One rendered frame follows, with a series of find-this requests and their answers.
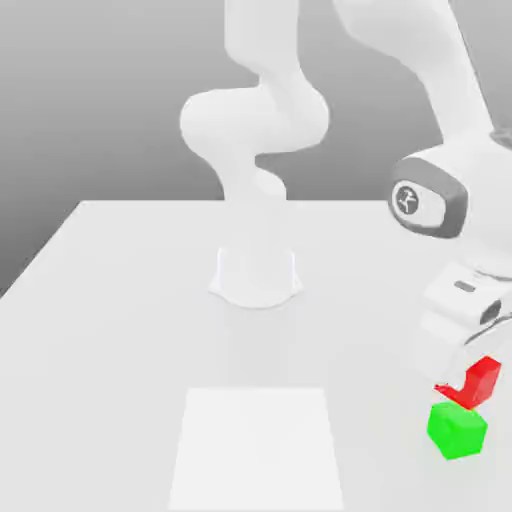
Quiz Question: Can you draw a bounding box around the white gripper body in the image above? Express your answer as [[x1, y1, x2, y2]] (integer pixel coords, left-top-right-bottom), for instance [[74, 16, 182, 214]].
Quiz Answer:
[[418, 310, 512, 367]]

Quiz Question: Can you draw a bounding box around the small green cube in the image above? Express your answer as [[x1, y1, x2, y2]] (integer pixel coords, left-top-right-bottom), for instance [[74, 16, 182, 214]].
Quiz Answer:
[[426, 401, 489, 462]]

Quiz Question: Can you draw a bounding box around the small red cube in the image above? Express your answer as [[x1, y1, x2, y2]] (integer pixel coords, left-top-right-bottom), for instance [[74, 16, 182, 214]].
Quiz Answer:
[[433, 355, 502, 412]]

